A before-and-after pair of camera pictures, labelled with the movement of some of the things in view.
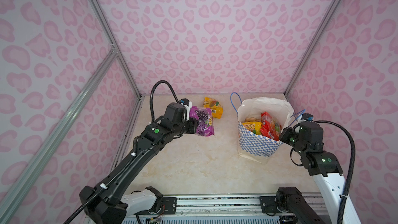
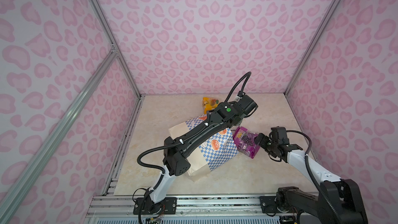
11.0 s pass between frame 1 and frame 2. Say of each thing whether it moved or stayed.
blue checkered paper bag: moved
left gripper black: moved
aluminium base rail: stayed
